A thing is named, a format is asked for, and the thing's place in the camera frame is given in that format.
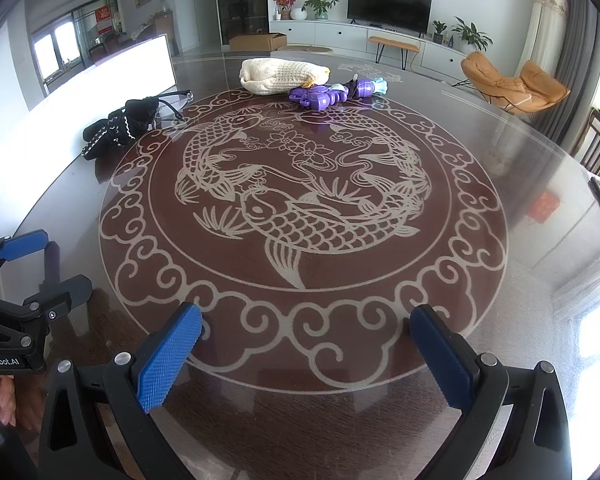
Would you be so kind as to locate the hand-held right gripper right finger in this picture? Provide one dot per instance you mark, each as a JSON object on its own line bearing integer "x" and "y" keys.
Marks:
{"x": 440, "y": 355}

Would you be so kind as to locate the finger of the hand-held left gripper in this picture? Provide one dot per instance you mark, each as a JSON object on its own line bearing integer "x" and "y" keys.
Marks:
{"x": 72, "y": 290}
{"x": 25, "y": 245}

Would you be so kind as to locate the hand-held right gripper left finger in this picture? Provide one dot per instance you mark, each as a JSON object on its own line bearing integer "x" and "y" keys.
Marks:
{"x": 172, "y": 355}

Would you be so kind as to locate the large white cardboard box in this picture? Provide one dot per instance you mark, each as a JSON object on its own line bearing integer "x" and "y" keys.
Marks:
{"x": 105, "y": 75}

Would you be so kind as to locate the purple toy water gun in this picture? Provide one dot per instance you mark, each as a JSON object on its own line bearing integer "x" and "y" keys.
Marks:
{"x": 317, "y": 96}

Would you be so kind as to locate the cream knitted hat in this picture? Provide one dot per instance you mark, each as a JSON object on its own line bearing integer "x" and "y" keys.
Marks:
{"x": 280, "y": 76}

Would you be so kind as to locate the dark carp-pattern glass desktop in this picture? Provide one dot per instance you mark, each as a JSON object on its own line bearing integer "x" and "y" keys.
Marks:
{"x": 305, "y": 410}

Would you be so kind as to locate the red door poster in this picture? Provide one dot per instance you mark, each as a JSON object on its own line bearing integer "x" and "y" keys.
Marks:
{"x": 105, "y": 20}

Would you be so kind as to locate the wooden sideboard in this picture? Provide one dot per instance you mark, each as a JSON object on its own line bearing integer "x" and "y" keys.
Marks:
{"x": 164, "y": 22}

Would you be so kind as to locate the orange lounge chair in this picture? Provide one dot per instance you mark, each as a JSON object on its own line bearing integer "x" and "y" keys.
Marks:
{"x": 490, "y": 77}

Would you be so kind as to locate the brown cardboard box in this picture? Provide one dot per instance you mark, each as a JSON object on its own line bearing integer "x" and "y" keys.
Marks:
{"x": 257, "y": 41}

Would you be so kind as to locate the wooden bench with metal legs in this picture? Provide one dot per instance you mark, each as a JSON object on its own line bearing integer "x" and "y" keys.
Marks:
{"x": 394, "y": 43}

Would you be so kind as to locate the large leafy potted plant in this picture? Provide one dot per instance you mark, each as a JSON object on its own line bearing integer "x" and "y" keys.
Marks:
{"x": 471, "y": 35}

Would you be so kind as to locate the small potted plant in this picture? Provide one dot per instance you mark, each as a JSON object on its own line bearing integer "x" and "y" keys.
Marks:
{"x": 439, "y": 30}

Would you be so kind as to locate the dark glass display cabinet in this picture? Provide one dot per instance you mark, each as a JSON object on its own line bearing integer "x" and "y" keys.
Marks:
{"x": 242, "y": 2}

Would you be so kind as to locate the beige round floor mat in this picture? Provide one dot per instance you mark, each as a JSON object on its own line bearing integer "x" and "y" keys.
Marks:
{"x": 307, "y": 49}

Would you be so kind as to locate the white television cabinet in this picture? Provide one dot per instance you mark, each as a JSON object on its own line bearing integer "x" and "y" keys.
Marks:
{"x": 337, "y": 35}

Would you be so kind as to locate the grey curtain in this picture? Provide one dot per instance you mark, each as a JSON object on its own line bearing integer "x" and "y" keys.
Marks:
{"x": 582, "y": 50}

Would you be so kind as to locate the beige curtain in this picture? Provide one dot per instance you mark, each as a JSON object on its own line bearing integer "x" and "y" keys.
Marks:
{"x": 542, "y": 30}

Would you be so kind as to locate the black television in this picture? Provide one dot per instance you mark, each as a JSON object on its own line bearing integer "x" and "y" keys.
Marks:
{"x": 390, "y": 7}

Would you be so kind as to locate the red flowers in vase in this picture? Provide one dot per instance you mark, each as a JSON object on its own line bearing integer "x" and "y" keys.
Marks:
{"x": 285, "y": 2}

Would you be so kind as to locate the white round vase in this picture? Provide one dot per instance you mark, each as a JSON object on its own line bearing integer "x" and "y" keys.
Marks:
{"x": 298, "y": 14}

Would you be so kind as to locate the green potted plant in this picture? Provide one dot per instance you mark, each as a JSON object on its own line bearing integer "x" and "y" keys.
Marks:
{"x": 322, "y": 5}

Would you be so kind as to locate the clear-frame eyeglasses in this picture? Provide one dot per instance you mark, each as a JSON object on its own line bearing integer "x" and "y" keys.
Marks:
{"x": 186, "y": 94}

